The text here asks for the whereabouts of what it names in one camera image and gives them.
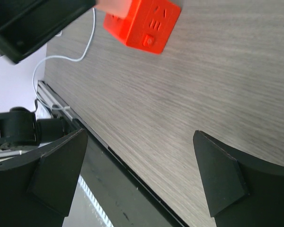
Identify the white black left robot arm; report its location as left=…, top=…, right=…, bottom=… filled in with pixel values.
left=0, top=0, right=96, bottom=157

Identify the pink plug adapter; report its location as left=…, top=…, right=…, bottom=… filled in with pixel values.
left=95, top=0, right=132, bottom=18

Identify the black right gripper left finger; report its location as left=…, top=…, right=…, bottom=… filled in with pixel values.
left=0, top=129, right=88, bottom=227

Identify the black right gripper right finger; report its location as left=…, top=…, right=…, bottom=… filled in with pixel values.
left=193, top=131, right=284, bottom=227

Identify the thin white charging cable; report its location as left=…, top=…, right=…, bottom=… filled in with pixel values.
left=32, top=7, right=97, bottom=112

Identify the orange-red cube socket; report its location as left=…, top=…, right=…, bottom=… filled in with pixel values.
left=103, top=0, right=181, bottom=54

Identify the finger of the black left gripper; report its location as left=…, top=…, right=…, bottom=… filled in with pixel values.
left=0, top=0, right=96, bottom=64

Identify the white slotted cable duct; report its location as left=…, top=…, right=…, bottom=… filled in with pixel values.
left=78, top=175, right=114, bottom=227

